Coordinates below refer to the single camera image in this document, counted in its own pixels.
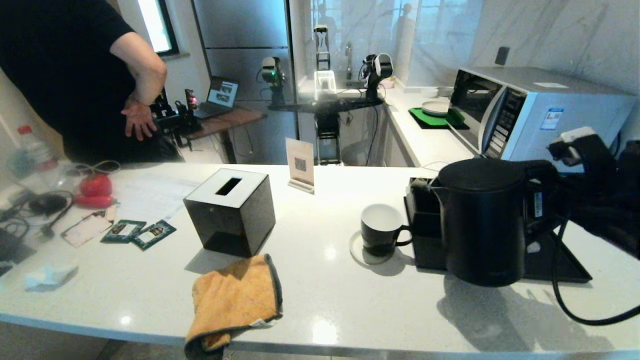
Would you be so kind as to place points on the chrome kitchen faucet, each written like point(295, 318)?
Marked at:
point(348, 55)

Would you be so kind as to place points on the brown wooden desk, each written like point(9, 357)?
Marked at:
point(235, 120)

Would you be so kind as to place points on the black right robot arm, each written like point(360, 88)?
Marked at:
point(610, 210)

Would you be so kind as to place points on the grey sachet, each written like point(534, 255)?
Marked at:
point(420, 185)

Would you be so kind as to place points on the beige torn sachet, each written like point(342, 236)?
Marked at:
point(87, 229)

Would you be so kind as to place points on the black power brick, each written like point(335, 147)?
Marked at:
point(47, 205)

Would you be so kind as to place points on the black sachet organiser box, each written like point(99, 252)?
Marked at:
point(422, 215)

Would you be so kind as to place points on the black flat pad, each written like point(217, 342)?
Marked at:
point(12, 250)

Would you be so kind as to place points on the grey refrigerator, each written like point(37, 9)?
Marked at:
point(240, 30)

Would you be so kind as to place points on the clear water bottle red cap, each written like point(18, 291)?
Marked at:
point(32, 152)

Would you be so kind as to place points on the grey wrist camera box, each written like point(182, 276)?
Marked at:
point(575, 145)

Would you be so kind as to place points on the black glossy tissue box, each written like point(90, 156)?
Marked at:
point(235, 220)

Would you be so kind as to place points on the green tea sachet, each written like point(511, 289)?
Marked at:
point(122, 231)
point(156, 234)

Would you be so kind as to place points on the white plate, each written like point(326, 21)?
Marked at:
point(435, 108)

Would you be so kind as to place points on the printed white paper sheet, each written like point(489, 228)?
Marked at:
point(150, 197)

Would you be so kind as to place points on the white round coaster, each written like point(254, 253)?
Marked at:
point(356, 252)

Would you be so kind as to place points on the white bowl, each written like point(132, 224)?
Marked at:
point(445, 92)

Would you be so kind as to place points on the black wall socket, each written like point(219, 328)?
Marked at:
point(502, 56)

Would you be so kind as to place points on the crumpled white tissue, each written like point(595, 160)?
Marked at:
point(50, 276)

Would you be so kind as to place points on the silver microwave oven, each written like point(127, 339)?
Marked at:
point(550, 115)

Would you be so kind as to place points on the dark framed window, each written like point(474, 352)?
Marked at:
point(155, 25)

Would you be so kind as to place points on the black background robot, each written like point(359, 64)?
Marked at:
point(327, 130)

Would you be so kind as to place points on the acrylic table sign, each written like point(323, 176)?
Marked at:
point(300, 162)

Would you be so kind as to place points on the black serving tray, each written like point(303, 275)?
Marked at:
point(570, 267)

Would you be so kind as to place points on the person in black shirt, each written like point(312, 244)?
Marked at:
point(60, 75)

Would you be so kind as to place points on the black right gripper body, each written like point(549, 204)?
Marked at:
point(550, 205)

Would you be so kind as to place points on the black electric kettle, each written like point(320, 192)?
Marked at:
point(480, 230)

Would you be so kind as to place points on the orange microfiber cloth grey trim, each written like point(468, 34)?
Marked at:
point(230, 300)

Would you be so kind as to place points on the open laptop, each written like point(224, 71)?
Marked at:
point(222, 94)

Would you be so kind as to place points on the red toy bell pepper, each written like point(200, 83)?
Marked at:
point(96, 186)

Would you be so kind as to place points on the black mug white inside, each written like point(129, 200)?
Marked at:
point(380, 240)

